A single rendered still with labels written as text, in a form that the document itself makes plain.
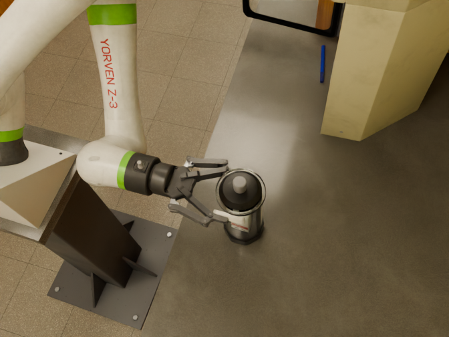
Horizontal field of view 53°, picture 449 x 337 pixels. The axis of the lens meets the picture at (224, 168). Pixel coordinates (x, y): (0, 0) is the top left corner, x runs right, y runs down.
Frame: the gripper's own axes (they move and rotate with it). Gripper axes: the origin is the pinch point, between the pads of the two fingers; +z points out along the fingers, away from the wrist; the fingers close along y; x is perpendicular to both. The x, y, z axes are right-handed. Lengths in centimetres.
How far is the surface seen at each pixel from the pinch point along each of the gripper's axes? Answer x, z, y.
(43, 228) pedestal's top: 19, -52, -15
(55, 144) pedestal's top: 19, -61, 10
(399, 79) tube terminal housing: -4.9, 28.3, 37.0
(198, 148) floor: 113, -48, 67
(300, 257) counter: 18.5, 15.9, -4.0
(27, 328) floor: 113, -93, -41
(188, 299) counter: 18.7, -7.9, -21.4
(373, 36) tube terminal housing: -21.5, 19.6, 32.6
